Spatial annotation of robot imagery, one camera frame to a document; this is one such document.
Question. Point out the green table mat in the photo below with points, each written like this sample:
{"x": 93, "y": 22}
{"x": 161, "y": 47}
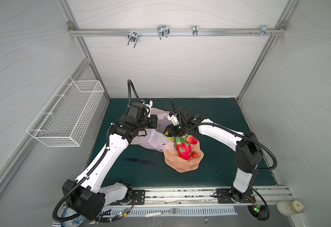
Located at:
{"x": 217, "y": 168}

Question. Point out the metal crossbar rail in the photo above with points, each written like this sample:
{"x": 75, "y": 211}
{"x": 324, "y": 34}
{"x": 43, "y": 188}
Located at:
{"x": 174, "y": 32}

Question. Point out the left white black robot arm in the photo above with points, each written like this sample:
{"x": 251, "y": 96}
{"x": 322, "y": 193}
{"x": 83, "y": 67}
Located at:
{"x": 84, "y": 196}

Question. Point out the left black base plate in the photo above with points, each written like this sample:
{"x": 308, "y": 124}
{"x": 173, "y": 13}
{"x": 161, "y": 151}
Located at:
{"x": 136, "y": 197}

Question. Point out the pink plastic bag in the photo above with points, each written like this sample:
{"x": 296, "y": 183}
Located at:
{"x": 155, "y": 138}

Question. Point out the small metal ring hook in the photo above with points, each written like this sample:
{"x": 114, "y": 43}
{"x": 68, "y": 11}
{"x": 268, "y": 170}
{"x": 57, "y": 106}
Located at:
{"x": 195, "y": 30}

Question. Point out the peach wavy fruit plate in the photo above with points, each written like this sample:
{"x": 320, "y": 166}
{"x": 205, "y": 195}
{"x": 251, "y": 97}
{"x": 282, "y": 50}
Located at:
{"x": 181, "y": 165}

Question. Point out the dark blue knife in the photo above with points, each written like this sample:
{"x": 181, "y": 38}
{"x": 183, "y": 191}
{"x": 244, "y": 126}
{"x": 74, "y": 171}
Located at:
{"x": 140, "y": 161}

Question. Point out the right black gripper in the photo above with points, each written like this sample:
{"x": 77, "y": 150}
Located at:
{"x": 174, "y": 130}

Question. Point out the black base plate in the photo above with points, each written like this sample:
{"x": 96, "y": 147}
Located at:
{"x": 231, "y": 195}
{"x": 136, "y": 197}

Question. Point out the pink green dragon fruit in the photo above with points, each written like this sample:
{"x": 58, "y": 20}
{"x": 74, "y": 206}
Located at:
{"x": 182, "y": 147}

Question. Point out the metal clamp hook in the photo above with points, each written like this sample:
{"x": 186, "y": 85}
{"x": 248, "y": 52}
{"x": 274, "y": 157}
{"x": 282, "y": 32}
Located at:
{"x": 163, "y": 31}
{"x": 133, "y": 37}

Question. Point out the left metal clamp hook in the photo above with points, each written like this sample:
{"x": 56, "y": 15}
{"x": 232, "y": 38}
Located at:
{"x": 133, "y": 37}

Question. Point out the middle metal clamp hook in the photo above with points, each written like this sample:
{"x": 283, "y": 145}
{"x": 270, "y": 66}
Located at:
{"x": 163, "y": 31}

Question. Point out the white wire basket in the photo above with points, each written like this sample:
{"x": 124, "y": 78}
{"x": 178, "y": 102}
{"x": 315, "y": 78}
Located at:
{"x": 64, "y": 120}

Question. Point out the small red strawberry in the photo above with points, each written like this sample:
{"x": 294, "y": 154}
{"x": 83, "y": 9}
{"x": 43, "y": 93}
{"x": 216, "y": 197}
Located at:
{"x": 194, "y": 155}

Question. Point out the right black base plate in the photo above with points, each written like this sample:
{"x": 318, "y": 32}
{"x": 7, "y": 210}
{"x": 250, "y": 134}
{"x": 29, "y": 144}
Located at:
{"x": 231, "y": 195}

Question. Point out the white vent strip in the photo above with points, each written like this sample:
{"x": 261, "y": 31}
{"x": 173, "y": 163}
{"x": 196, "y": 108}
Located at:
{"x": 185, "y": 211}

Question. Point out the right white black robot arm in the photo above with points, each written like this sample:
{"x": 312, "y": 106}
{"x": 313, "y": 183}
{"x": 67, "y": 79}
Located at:
{"x": 251, "y": 156}

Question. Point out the blue white patterned plate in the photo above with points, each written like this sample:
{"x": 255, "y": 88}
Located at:
{"x": 76, "y": 222}

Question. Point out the white handled fork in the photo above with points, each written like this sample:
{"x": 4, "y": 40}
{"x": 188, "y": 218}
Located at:
{"x": 172, "y": 211}

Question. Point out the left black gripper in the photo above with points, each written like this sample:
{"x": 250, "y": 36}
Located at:
{"x": 153, "y": 119}

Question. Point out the right metal bolt bracket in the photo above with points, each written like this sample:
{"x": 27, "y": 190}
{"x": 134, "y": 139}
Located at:
{"x": 263, "y": 32}

